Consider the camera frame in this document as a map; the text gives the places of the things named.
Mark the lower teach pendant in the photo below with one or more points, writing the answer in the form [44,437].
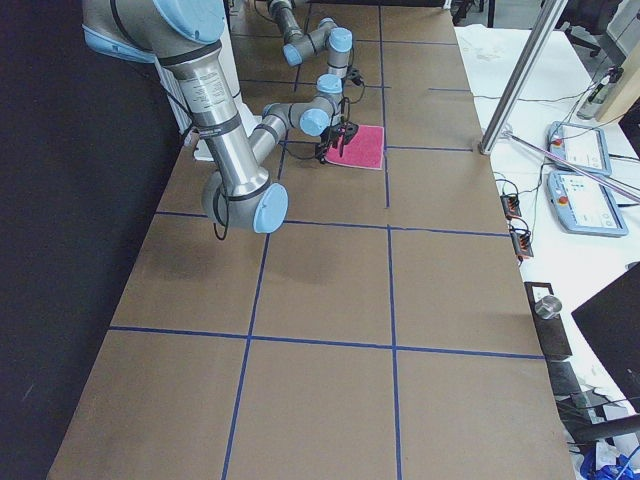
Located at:
[582,206]

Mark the teach pendant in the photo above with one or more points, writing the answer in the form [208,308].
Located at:
[582,206]
[580,145]

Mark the black office chair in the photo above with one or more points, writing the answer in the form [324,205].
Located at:
[585,14]

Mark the aluminium frame post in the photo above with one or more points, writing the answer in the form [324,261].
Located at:
[535,44]

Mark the upper orange black connector box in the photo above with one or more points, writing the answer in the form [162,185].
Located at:
[511,205]

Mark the lower orange black connector box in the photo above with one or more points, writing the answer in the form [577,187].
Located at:
[521,241]

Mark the small metal cylinder weight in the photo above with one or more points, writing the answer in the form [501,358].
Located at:
[548,307]

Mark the blue plastic bag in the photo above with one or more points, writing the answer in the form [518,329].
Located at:
[618,468]

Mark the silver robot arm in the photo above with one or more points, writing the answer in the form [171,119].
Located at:
[329,37]
[236,195]

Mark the black metal plate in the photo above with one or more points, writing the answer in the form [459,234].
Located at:
[551,333]

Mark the orange black connector box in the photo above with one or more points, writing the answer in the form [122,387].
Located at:
[511,205]
[521,241]

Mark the pink towel with grey trim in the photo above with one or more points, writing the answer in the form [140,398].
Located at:
[365,151]

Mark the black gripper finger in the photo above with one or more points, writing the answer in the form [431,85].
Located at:
[340,146]
[321,151]

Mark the upper teach pendant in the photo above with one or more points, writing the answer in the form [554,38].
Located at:
[580,145]

